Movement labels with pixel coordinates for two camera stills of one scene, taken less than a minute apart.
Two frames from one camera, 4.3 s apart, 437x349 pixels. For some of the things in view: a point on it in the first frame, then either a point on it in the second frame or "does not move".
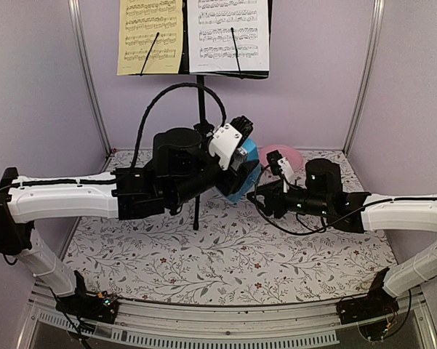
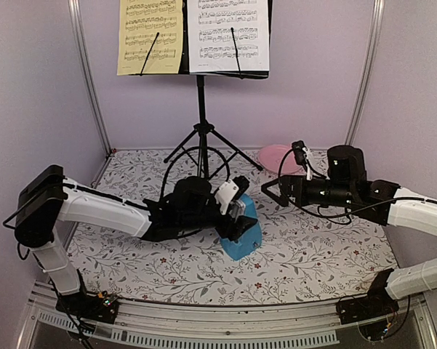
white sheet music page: (210, 40) does not move
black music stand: (203, 129) does not move
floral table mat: (243, 253) does not move
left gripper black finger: (241, 173) to (243, 223)
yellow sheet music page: (139, 22) does not move
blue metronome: (253, 155) to (248, 241)
